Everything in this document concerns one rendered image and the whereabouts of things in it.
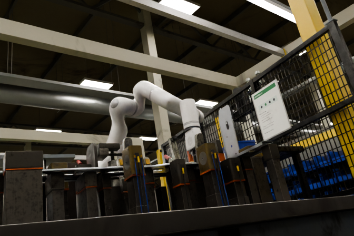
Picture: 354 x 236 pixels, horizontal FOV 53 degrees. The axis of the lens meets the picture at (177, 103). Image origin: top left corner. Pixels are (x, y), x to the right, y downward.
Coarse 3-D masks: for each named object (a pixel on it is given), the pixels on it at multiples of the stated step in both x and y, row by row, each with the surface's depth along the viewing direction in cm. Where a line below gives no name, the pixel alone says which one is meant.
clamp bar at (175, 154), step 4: (172, 136) 195; (168, 140) 197; (172, 140) 196; (172, 144) 196; (176, 144) 196; (172, 148) 193; (176, 148) 195; (172, 152) 193; (176, 152) 194; (172, 156) 192; (176, 156) 193
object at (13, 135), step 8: (0, 128) 704; (0, 136) 698; (8, 136) 708; (16, 136) 718; (24, 136) 728; (32, 136) 738; (40, 136) 749; (48, 136) 760; (56, 136) 771; (64, 136) 783; (72, 136) 795; (80, 136) 807; (88, 136) 821; (96, 136) 834; (104, 136) 847; (88, 144) 824; (96, 144) 834; (136, 144) 897
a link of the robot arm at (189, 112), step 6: (180, 102) 184; (186, 102) 182; (192, 102) 183; (180, 108) 184; (186, 108) 181; (192, 108) 181; (186, 114) 180; (192, 114) 180; (198, 114) 184; (186, 120) 179; (192, 120) 178; (198, 120) 181
